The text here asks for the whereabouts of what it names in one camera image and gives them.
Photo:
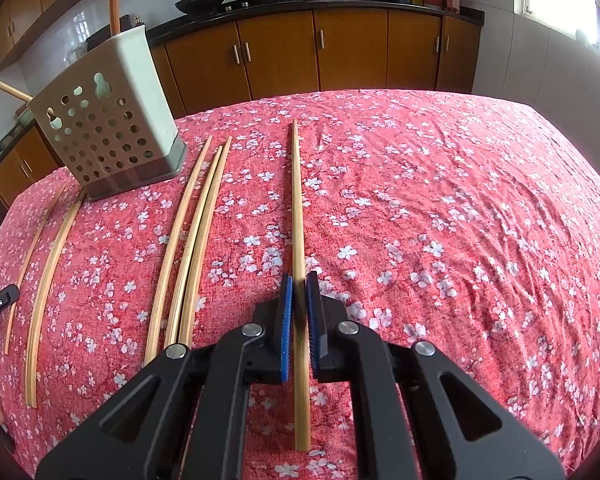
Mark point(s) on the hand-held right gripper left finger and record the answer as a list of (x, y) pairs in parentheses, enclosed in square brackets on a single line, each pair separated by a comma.
[(286, 330)]

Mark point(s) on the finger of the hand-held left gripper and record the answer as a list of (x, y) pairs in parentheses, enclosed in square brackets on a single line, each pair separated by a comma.
[(4, 296)]

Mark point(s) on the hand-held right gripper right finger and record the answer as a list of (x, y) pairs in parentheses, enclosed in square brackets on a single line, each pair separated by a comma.
[(314, 330)]

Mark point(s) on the perforated pale green chopstick holder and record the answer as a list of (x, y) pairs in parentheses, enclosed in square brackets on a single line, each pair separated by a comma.
[(150, 90)]

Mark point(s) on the wooden sink cabinets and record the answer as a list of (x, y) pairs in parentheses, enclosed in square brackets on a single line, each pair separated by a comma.
[(20, 170)]

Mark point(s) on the long wooden base cabinets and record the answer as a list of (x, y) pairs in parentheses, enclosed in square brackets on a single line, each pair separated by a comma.
[(355, 50)]

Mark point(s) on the black kitchen countertop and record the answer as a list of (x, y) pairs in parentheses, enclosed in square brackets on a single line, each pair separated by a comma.
[(340, 0)]

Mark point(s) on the wooden wall cabinets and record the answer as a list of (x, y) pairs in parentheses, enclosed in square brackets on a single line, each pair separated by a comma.
[(30, 0)]

